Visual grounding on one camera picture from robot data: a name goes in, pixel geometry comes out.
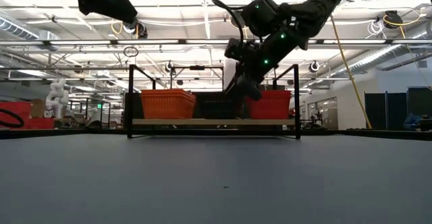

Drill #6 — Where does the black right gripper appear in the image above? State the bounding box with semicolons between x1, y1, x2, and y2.
223;31;310;102

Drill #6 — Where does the black slotted plastic basket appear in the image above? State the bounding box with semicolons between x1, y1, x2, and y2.
194;91;244;119

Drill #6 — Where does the orange slotted plastic basket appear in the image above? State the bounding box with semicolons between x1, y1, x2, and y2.
140;88;197;119

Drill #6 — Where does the red slotted plastic basket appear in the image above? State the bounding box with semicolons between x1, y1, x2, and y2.
245;89;292;120

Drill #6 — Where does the narrow dark room partition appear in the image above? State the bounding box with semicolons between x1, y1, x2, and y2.
364;91;407;131

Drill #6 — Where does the blue object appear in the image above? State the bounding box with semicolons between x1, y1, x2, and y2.
404;113;422;130

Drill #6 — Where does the wide dark room partition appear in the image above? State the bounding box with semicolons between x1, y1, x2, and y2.
406;86;432;117

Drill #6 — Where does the dark device with yellow top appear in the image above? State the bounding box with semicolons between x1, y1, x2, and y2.
419;115;432;132

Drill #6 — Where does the brown cardboard box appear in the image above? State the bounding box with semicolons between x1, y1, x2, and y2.
31;99;47;119

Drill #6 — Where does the large red storage bin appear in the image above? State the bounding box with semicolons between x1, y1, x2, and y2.
0;101;33;130

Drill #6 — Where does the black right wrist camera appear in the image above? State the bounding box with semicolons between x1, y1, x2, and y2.
224;37;259;62

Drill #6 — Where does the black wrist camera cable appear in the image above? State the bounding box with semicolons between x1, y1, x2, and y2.
211;0;246;45

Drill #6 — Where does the thick yellow hanging cable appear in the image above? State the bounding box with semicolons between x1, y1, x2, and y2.
329;14;373;130

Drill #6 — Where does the black metal shelf frame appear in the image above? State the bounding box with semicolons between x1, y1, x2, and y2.
126;63;302;140

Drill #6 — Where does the hanging cable loop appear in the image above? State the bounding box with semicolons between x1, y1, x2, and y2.
123;46;140;58

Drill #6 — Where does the ceiling reel with yellow cable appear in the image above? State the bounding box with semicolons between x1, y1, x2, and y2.
383;10;404;28

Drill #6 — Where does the thin yellow hanging cable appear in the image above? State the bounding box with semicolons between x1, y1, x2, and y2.
399;24;432;90

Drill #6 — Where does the black ring hose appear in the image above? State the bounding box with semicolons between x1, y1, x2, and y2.
0;108;26;129

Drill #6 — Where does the silver ventilation duct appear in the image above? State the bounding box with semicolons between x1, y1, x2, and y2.
0;14;60;51

